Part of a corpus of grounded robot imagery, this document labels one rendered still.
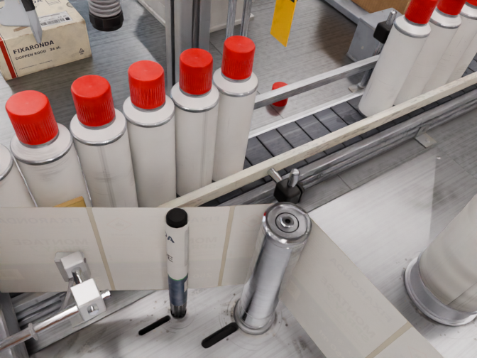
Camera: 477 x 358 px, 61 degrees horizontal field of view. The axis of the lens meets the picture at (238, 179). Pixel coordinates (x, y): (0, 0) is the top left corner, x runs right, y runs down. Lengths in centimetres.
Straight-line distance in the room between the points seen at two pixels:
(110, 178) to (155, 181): 6
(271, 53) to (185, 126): 49
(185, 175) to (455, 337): 36
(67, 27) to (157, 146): 44
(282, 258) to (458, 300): 24
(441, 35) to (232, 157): 36
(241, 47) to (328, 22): 64
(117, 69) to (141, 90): 44
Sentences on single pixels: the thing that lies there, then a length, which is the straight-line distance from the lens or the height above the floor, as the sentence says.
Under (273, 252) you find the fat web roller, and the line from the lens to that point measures 31.
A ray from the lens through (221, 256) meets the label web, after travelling 38.
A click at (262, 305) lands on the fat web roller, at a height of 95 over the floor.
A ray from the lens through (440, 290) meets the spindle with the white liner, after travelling 50.
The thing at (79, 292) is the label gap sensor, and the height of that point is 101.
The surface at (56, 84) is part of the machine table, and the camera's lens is 82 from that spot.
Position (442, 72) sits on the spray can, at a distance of 79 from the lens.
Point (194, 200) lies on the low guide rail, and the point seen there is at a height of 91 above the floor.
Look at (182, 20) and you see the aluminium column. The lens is 55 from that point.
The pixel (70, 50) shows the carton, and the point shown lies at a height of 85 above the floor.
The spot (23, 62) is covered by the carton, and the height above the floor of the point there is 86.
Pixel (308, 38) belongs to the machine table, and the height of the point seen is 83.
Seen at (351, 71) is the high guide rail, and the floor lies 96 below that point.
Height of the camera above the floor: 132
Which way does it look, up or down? 50 degrees down
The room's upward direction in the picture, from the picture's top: 10 degrees clockwise
